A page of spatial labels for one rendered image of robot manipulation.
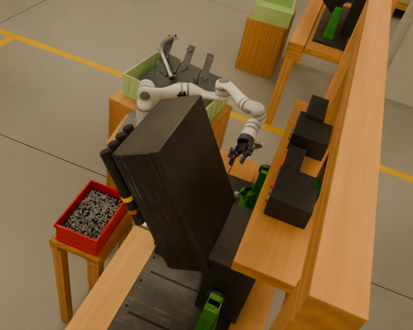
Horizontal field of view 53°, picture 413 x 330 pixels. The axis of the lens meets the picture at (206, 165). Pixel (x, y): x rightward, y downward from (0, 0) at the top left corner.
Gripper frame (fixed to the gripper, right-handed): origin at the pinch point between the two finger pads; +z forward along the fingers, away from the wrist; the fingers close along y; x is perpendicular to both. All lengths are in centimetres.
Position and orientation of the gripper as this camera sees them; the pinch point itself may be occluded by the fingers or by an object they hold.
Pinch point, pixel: (236, 161)
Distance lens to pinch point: 188.2
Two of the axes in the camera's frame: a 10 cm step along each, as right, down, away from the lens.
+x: 6.0, 6.4, 4.8
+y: 7.0, -1.3, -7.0
